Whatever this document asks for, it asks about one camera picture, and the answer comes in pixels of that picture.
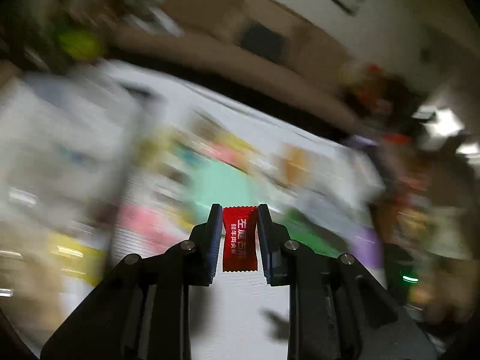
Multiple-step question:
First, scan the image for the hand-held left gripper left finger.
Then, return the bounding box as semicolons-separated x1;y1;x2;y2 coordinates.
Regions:
40;203;223;360

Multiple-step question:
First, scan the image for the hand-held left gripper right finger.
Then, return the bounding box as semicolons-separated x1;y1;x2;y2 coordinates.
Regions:
257;203;438;360

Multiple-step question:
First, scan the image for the red sachet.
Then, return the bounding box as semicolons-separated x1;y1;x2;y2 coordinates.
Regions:
222;205;260;272

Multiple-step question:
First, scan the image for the purple plastic item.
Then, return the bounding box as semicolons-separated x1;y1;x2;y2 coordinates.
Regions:
352;229;385;274

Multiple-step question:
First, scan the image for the green and white packet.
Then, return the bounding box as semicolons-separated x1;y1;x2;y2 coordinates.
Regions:
283;210;340;257

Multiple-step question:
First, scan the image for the mint green case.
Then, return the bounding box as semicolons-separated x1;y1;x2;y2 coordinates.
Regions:
193;163;259;218

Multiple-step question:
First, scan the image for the cluttered side shelf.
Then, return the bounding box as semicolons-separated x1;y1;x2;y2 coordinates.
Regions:
337;64;424;139

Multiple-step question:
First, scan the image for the dark cushion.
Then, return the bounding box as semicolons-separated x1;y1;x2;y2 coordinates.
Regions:
239;22;286;65

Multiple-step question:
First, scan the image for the brown sofa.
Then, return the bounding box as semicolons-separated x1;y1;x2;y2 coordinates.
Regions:
112;0;361;128

